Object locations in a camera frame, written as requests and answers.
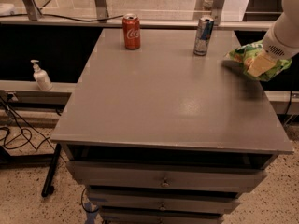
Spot red coca-cola can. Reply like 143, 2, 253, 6
122, 14, 141, 49

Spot middle grey drawer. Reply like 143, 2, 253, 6
88, 189, 239, 214

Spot grey drawer cabinet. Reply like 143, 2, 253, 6
51, 29, 292, 217

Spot black floor cables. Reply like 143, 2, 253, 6
0, 95, 68, 163

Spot green rice chip bag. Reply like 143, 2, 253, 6
226, 41, 292, 81

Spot silver blue redbull can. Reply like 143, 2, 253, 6
193, 15, 214, 56

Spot top grey drawer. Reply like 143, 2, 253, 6
66, 161, 267, 193

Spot bottom grey drawer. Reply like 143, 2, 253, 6
101, 210, 223, 224

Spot black cable on ledge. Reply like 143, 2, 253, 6
0, 0, 125, 23

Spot white pump dispenser bottle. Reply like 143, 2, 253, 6
31, 60, 52, 91

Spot grey drawer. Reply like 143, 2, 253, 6
88, 189, 239, 214
101, 210, 223, 224
66, 161, 267, 193

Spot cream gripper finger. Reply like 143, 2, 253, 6
248, 50, 277, 77

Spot black table leg bar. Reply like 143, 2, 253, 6
41, 144, 62, 198

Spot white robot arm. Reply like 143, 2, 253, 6
247, 0, 299, 77

